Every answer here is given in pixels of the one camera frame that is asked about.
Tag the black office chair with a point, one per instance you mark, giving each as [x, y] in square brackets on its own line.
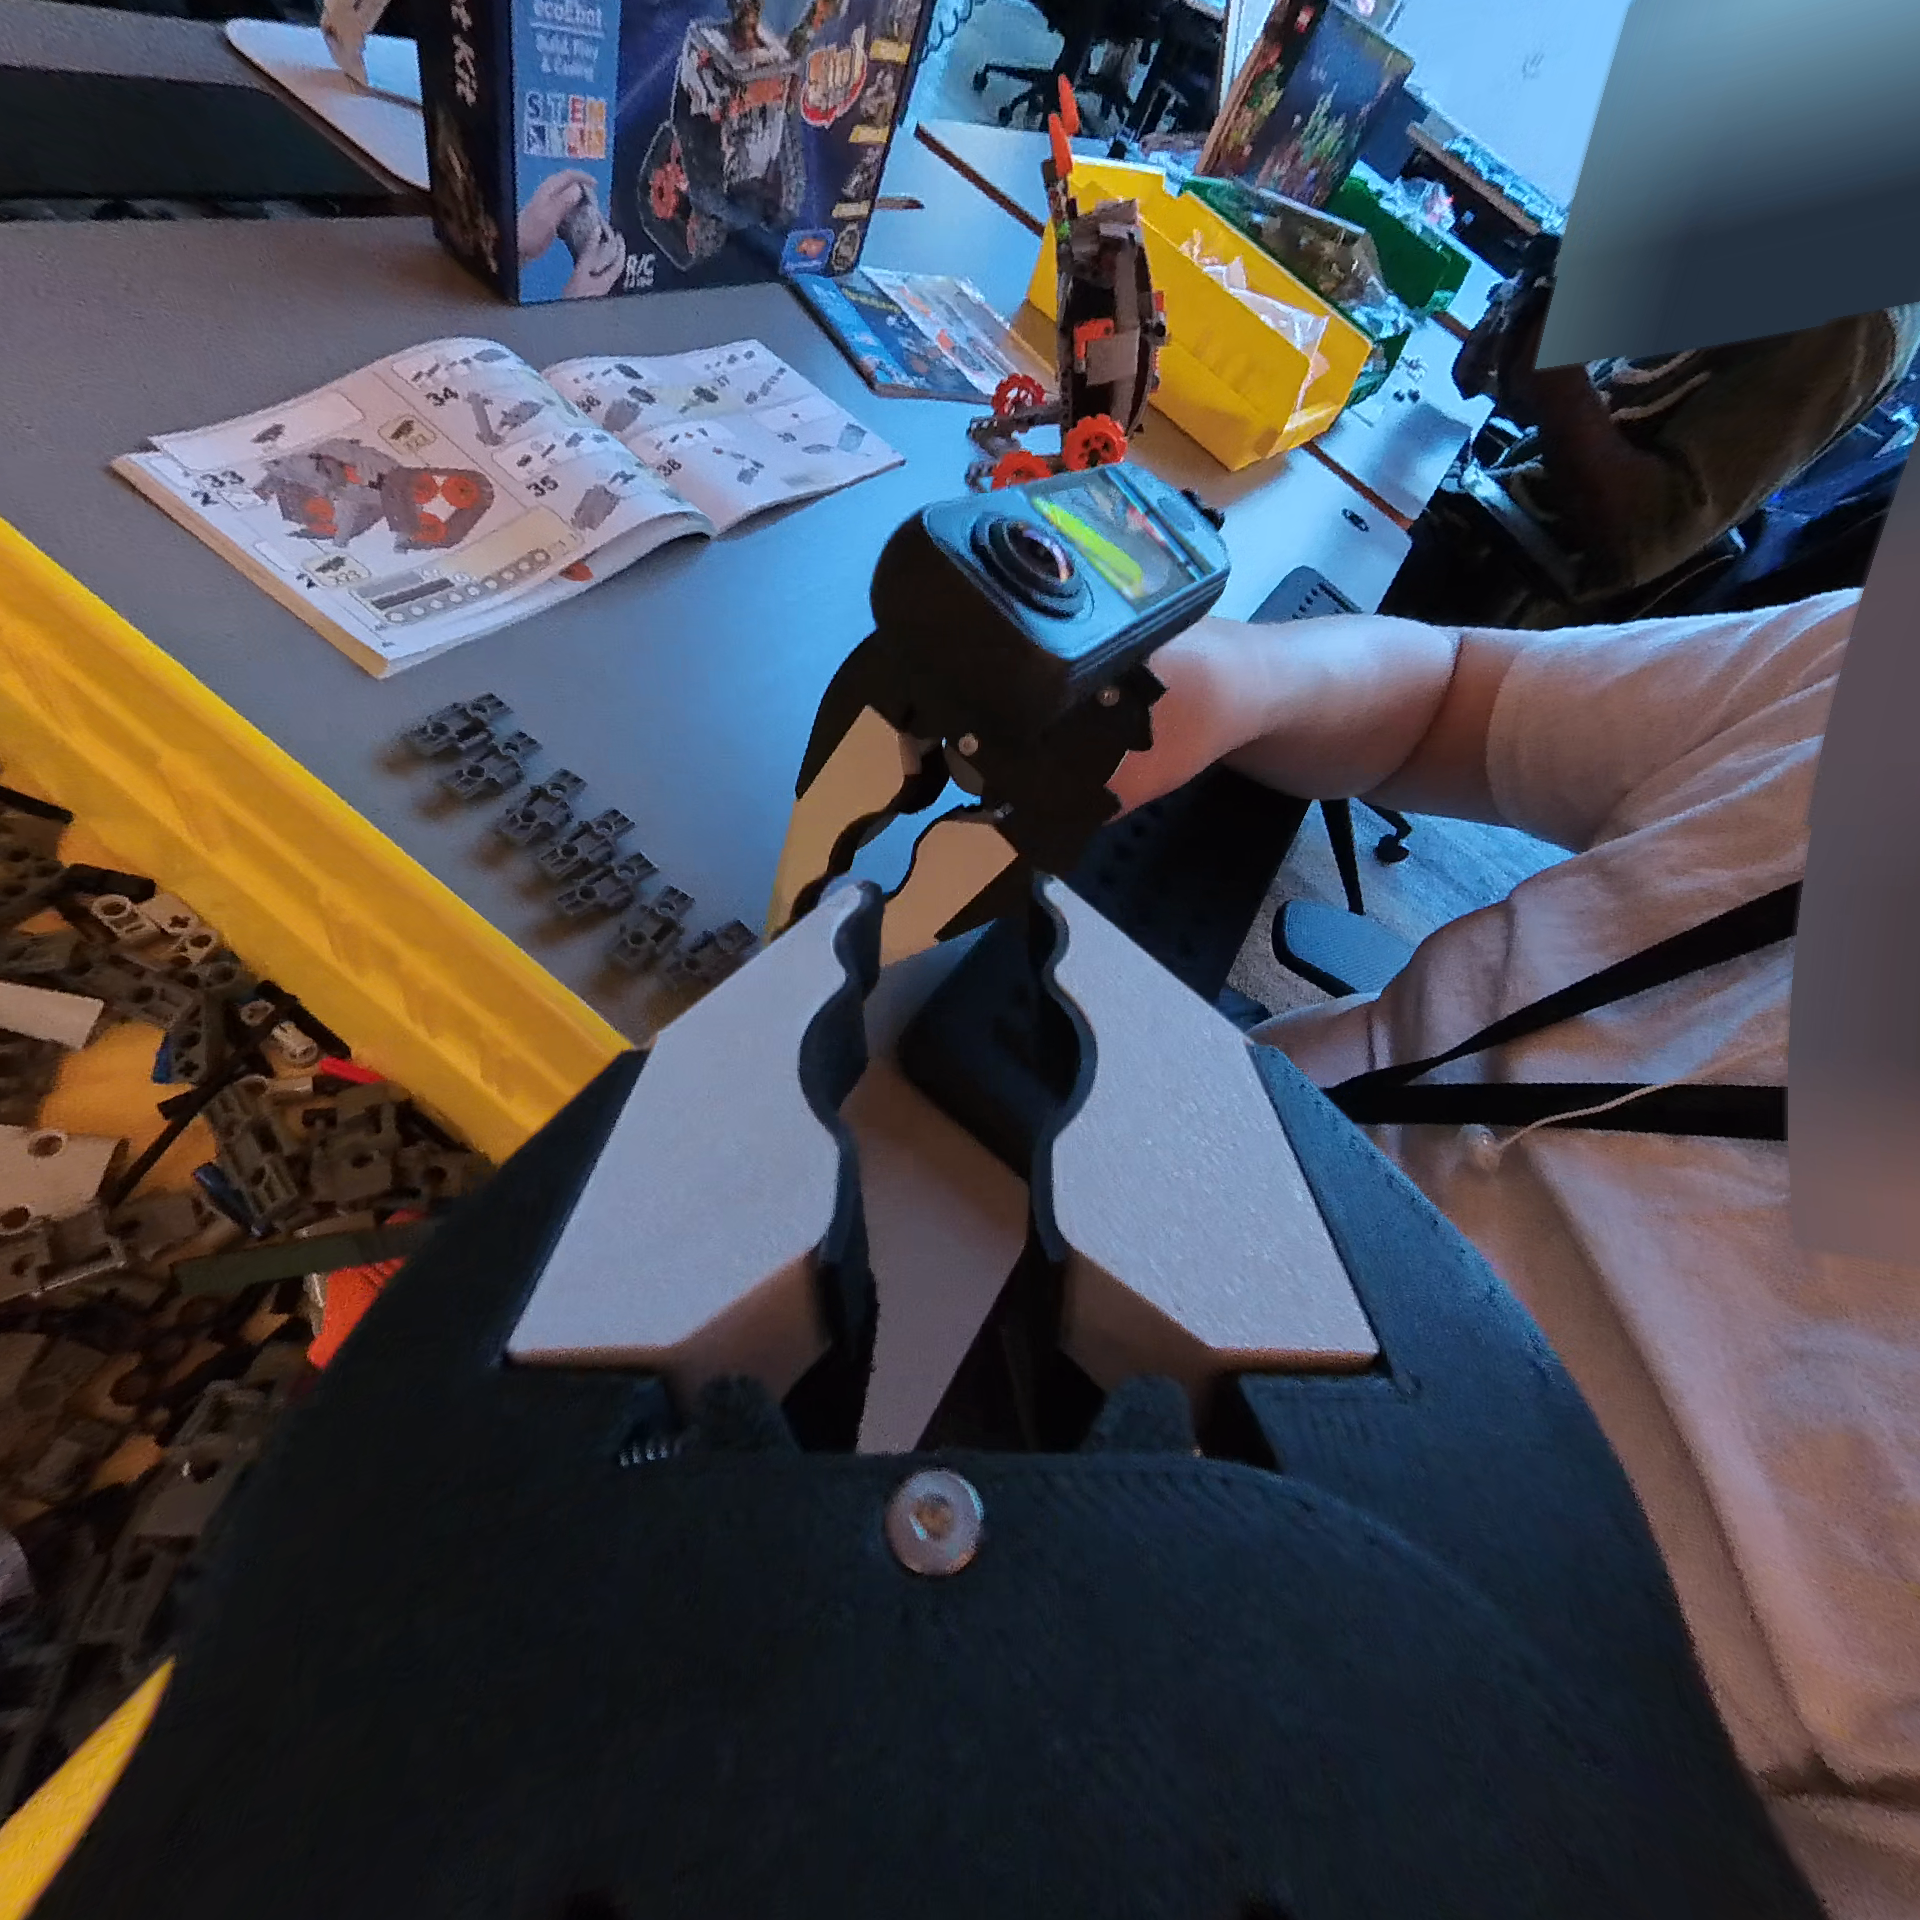
[1338, 945]
[1051, 66]

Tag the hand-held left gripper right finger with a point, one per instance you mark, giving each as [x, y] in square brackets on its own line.
[1201, 1187]

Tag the colourful toy set box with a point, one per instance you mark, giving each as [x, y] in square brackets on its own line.
[1322, 105]

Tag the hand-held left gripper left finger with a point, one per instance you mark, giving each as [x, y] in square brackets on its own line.
[675, 1187]

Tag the green storage bin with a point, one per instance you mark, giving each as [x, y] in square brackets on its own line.
[1411, 249]

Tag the blue toy kit box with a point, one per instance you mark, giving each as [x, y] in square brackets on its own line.
[675, 152]

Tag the colourful leaflet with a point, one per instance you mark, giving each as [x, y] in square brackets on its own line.
[901, 333]

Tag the yellow storage bin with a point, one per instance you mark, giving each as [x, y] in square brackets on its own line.
[1245, 389]
[301, 885]

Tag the light grey table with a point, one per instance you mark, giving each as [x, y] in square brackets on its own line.
[361, 136]

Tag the row of grey connector bricks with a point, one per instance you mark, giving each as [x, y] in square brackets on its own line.
[539, 806]

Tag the open instruction booklet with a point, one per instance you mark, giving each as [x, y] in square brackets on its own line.
[452, 451]

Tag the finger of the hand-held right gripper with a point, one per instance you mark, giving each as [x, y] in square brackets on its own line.
[963, 885]
[840, 813]

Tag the person's right forearm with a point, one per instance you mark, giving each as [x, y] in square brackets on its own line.
[1322, 708]

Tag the pile of mixed toy bricks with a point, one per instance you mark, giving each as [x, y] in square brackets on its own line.
[180, 1124]

